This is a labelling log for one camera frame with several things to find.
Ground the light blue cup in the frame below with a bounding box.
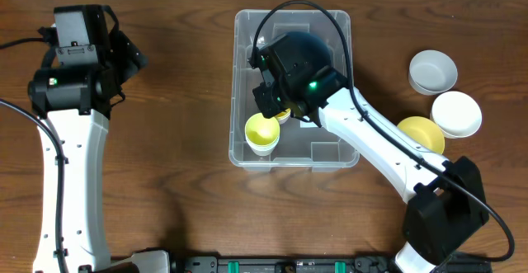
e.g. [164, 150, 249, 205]
[247, 138, 280, 150]

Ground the white plastic cup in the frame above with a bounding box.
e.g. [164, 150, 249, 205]
[249, 146, 275, 157]

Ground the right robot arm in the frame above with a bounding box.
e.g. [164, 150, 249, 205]
[253, 64, 492, 272]

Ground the dark blue bowl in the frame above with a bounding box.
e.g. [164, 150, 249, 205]
[286, 31, 332, 69]

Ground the yellow cup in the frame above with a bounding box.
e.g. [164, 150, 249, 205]
[244, 113, 280, 146]
[275, 109, 291, 125]

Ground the white small bowl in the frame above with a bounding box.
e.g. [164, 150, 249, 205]
[430, 91, 483, 139]

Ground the clear plastic storage bin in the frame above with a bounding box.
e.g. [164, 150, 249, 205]
[229, 9, 360, 172]

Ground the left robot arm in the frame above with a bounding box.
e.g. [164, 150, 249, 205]
[28, 4, 171, 272]

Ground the grey small bowl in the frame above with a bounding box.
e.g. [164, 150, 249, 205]
[408, 49, 458, 96]

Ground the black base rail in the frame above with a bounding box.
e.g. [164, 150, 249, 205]
[171, 255, 493, 273]

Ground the yellow small bowl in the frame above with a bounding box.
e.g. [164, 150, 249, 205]
[397, 116, 446, 154]

